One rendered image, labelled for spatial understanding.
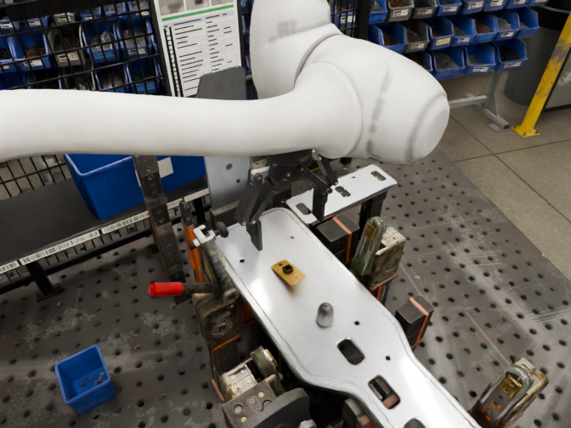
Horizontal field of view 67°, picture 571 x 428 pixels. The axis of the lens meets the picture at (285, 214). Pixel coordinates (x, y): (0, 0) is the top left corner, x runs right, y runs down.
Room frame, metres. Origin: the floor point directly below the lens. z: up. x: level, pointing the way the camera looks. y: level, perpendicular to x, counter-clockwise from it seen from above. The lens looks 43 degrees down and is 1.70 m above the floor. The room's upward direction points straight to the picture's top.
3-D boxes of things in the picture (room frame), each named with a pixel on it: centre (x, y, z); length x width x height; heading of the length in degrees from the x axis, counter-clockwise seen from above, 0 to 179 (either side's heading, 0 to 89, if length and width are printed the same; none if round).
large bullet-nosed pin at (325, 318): (0.46, -0.07, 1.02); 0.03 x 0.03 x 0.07
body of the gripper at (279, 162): (0.57, -0.01, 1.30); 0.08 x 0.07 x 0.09; 123
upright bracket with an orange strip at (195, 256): (0.57, 0.18, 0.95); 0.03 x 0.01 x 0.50; 33
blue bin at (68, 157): (0.86, 0.35, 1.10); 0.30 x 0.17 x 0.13; 128
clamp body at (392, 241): (0.63, -0.21, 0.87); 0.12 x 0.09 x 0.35; 123
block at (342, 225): (0.73, -0.12, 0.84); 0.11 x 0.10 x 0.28; 123
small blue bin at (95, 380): (0.47, 0.45, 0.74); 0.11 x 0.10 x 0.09; 33
